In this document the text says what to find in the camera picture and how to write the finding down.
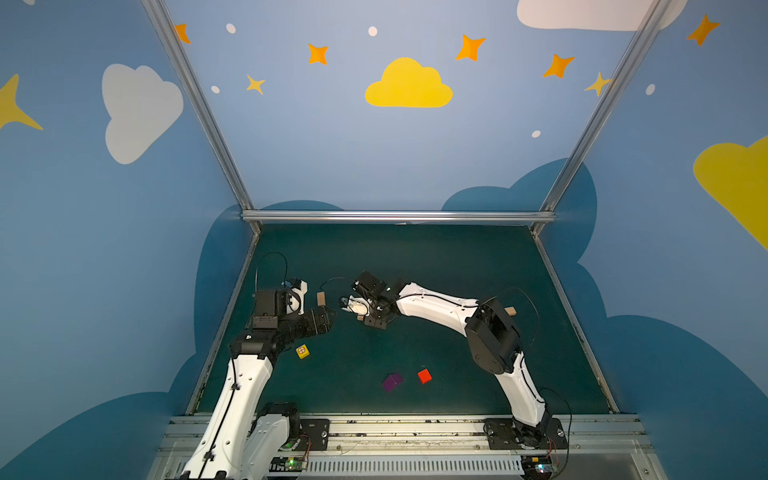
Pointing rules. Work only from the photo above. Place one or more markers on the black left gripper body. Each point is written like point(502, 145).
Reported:
point(321, 320)

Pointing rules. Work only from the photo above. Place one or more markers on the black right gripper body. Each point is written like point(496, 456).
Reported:
point(372, 302)

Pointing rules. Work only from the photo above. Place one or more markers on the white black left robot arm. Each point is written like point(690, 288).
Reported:
point(240, 442)

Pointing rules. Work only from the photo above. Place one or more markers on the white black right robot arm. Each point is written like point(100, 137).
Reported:
point(492, 334)

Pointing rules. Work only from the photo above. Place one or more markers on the purple block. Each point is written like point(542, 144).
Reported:
point(391, 382)

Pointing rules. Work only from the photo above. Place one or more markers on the yellow cube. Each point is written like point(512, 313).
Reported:
point(302, 352)

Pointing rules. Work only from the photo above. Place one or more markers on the red cube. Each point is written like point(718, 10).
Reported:
point(424, 376)

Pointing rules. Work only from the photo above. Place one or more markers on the left green circuit board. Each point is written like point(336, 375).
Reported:
point(287, 465)

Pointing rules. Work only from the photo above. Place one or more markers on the green circuit board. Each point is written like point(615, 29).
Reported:
point(287, 465)
point(537, 468)

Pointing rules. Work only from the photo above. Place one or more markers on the right green circuit board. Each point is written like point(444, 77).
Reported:
point(537, 468)

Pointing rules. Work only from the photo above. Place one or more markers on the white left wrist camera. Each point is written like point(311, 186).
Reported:
point(296, 290)

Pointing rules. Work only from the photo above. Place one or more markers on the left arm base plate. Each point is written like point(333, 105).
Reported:
point(307, 435)

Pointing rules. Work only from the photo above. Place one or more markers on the aluminium back frame rail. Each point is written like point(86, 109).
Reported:
point(393, 217)

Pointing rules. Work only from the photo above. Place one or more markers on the aluminium front rail base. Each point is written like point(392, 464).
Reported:
point(455, 447)

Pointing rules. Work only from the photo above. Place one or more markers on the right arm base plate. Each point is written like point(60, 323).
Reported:
point(508, 433)

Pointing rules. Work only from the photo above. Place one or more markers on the aluminium left corner post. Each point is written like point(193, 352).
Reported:
point(161, 20)

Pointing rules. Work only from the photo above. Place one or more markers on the aluminium corner post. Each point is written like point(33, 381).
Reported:
point(161, 20)
point(633, 56)

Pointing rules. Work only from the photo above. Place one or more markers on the aluminium right corner post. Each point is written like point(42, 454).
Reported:
point(633, 56)

